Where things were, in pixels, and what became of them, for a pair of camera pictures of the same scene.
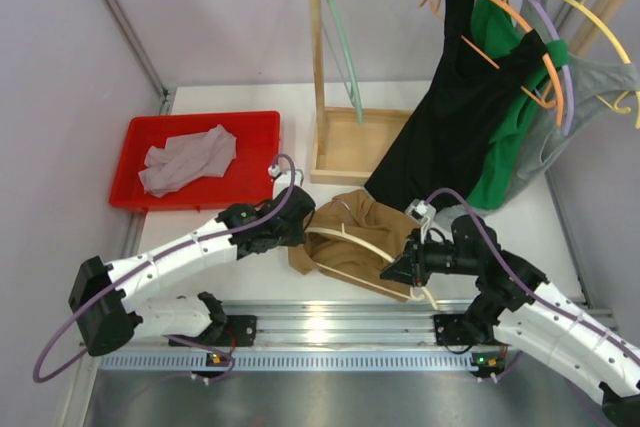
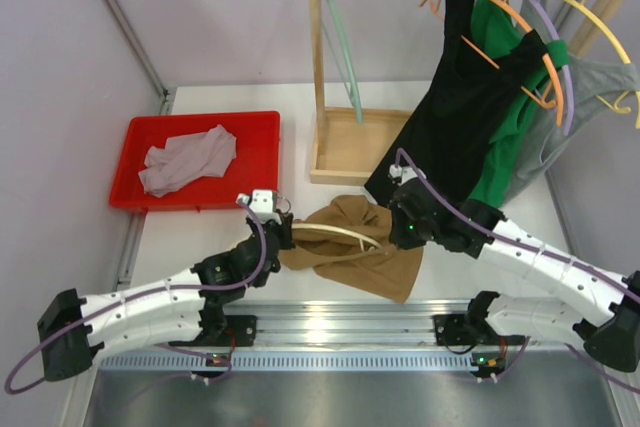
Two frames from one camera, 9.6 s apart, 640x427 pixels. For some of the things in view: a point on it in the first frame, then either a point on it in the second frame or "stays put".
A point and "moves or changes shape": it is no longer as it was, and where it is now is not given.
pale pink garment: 186,158 stays put
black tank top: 436,152 stays put
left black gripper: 301,208 -> 284,229
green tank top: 499,31 stays put
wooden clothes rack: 345,145 stays put
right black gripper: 412,267 -> 398,236
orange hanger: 550,104 stays put
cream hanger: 344,233 moves or changes shape
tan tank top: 370,221 stays put
